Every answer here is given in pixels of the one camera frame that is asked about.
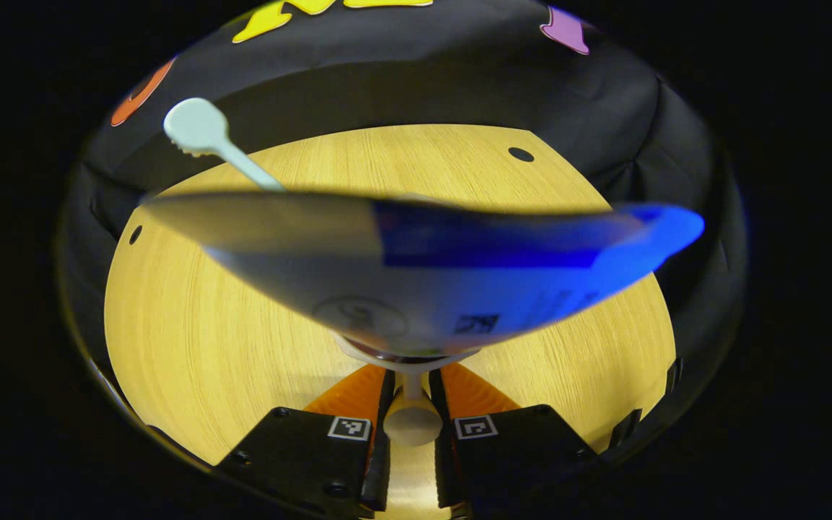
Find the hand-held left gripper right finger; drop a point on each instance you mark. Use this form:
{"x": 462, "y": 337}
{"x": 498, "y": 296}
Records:
{"x": 445, "y": 448}

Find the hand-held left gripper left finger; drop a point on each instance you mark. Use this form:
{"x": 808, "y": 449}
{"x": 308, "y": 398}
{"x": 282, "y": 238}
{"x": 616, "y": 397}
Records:
{"x": 378, "y": 448}

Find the beige cup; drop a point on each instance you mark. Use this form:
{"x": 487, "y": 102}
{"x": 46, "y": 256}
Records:
{"x": 412, "y": 422}

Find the white toothpaste tube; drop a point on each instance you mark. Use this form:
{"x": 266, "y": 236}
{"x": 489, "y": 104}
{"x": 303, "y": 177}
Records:
{"x": 387, "y": 267}

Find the pale green toothbrush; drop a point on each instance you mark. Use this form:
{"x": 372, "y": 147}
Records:
{"x": 203, "y": 130}

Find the black desk grommet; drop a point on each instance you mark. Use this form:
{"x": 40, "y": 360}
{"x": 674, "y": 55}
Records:
{"x": 521, "y": 154}
{"x": 135, "y": 235}

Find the black backdrop cloth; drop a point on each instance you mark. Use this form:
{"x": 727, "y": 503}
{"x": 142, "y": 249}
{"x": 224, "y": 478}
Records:
{"x": 423, "y": 87}

